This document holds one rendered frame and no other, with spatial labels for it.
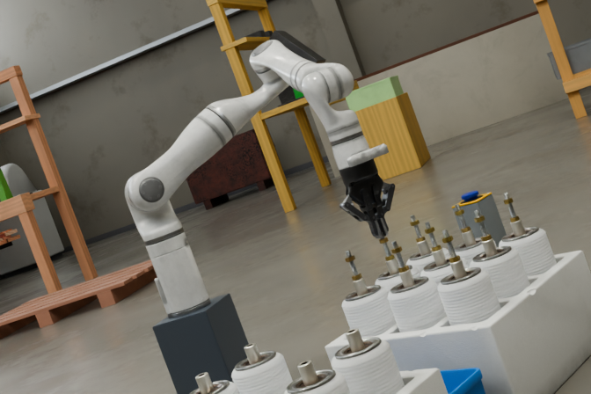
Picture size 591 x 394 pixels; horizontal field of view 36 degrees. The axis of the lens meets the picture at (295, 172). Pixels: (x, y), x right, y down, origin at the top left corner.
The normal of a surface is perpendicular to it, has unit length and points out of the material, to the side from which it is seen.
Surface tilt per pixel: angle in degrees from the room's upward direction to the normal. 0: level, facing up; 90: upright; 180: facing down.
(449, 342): 90
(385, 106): 90
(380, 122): 90
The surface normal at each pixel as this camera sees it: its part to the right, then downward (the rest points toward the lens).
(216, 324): 0.88, -0.31
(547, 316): 0.69, -0.22
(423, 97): -0.30, 0.15
